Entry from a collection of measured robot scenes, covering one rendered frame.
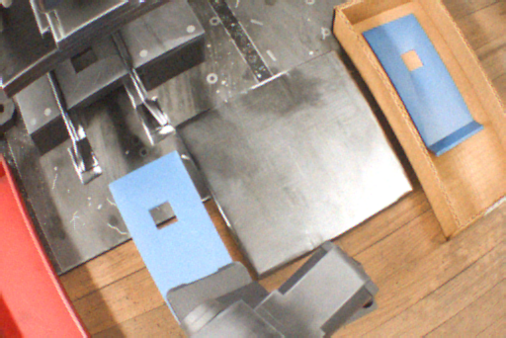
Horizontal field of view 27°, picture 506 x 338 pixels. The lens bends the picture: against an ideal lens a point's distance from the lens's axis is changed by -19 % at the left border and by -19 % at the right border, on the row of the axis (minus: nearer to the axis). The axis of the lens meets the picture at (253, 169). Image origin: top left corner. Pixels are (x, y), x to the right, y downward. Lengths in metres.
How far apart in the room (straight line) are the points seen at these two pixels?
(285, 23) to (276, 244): 0.23
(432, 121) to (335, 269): 0.40
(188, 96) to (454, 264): 0.32
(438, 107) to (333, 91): 0.11
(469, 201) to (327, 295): 0.39
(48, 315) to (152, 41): 0.30
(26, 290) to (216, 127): 0.27
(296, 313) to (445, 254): 0.37
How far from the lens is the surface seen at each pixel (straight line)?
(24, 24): 0.98
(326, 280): 0.81
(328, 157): 1.15
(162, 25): 1.12
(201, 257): 1.05
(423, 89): 1.19
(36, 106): 1.11
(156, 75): 1.16
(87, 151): 1.09
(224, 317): 0.76
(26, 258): 1.16
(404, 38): 1.21
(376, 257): 1.15
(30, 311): 1.15
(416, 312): 1.15
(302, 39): 1.21
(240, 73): 1.19
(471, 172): 1.18
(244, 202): 1.14
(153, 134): 1.09
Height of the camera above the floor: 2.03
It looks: 75 degrees down
